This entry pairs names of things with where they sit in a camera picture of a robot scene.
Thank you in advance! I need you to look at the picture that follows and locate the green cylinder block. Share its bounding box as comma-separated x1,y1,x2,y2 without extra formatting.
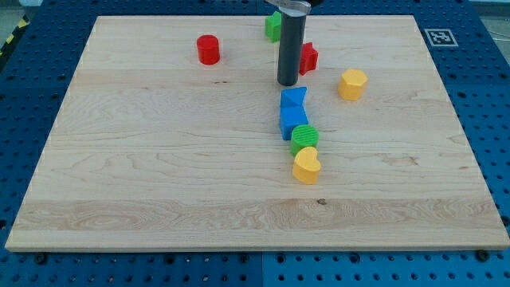
290,124,319,156

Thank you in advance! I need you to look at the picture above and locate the light wooden board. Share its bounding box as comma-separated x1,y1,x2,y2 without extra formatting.
6,15,509,252

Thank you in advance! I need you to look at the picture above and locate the red star block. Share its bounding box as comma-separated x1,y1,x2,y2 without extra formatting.
299,42,319,76

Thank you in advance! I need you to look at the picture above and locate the white fiducial marker tag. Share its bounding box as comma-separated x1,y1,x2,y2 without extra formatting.
424,28,458,47

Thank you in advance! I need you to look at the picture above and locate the blue cube block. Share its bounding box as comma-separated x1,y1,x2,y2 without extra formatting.
280,106,308,140

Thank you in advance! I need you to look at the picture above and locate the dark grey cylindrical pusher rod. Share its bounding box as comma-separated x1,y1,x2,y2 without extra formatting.
277,10,306,86

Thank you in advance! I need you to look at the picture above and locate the yellow hexagon block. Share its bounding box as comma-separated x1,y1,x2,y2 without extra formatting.
338,69,368,101

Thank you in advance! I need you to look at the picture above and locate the yellow heart block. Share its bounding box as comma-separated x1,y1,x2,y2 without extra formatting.
292,146,322,184

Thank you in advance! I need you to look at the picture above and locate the red cylinder block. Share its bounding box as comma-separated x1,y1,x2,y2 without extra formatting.
196,34,221,65

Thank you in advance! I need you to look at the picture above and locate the green star block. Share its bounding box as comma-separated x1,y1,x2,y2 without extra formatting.
265,11,281,43

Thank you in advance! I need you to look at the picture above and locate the silver rod mount bracket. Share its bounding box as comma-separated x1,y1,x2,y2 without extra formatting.
265,0,312,17

